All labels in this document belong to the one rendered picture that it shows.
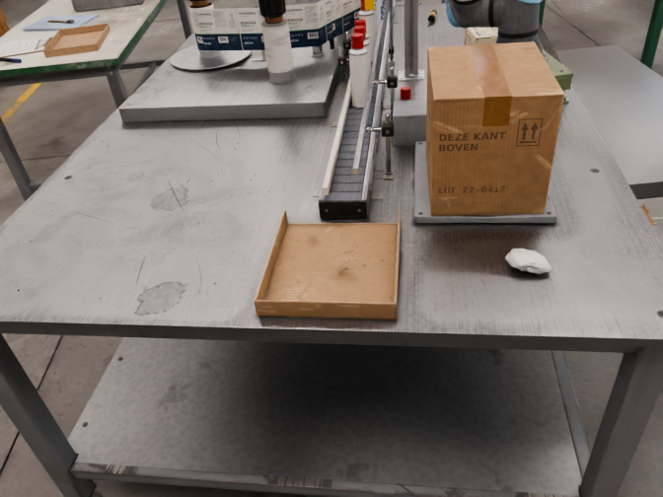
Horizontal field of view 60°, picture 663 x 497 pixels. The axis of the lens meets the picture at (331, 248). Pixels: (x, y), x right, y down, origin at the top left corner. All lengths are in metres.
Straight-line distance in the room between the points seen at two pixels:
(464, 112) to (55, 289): 0.90
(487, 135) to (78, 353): 1.79
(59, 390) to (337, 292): 1.44
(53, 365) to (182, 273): 1.28
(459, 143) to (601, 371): 1.20
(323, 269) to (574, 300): 0.48
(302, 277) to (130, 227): 0.48
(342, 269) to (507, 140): 0.41
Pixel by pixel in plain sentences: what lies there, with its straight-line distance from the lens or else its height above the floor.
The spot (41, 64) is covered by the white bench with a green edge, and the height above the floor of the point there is 0.80.
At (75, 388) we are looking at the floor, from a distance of 2.31.
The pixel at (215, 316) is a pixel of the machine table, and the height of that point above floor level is 0.83.
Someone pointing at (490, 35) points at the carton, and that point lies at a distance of 2.20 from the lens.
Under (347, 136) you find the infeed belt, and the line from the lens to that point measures 1.55.
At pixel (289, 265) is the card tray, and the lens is 1.18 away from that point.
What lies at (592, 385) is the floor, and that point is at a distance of 2.12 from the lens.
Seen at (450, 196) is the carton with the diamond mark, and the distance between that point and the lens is 1.24.
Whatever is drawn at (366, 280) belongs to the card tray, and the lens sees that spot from 1.12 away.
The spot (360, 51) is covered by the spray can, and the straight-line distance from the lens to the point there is 1.65.
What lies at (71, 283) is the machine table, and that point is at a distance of 1.32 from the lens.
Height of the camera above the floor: 1.57
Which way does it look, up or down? 37 degrees down
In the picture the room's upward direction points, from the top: 6 degrees counter-clockwise
